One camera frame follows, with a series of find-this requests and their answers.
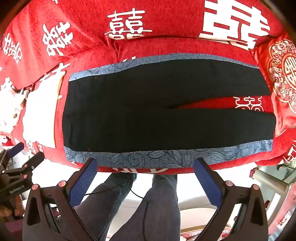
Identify person's left leg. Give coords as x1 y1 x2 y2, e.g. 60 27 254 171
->
73 173 139 241

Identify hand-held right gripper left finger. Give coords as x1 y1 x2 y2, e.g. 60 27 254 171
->
23 158 98 241

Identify person's left hand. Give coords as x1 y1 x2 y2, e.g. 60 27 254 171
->
0 196 25 222

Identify black pants with blue trim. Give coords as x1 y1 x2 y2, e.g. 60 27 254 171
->
62 54 277 168

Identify red gold embroidered pillow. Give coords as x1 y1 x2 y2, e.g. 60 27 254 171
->
251 32 296 138

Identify red patterned mat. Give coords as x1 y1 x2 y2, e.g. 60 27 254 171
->
180 226 232 241

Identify grey metal rack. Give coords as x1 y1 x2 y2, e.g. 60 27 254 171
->
251 162 296 223

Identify white floral cloth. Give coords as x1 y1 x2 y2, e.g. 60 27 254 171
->
0 88 30 137

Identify red printed blanket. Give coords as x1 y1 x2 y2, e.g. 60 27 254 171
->
0 0 296 176

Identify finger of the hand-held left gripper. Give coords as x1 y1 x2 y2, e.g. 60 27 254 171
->
0 142 25 171
5 152 45 179

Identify black cable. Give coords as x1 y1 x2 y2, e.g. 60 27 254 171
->
83 178 144 200

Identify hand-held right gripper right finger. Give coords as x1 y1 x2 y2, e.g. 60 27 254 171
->
193 158 269 241

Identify person's right leg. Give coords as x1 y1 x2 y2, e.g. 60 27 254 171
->
111 174 181 241

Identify person's leg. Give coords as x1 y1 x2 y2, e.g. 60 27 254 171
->
73 173 139 241
111 174 181 241

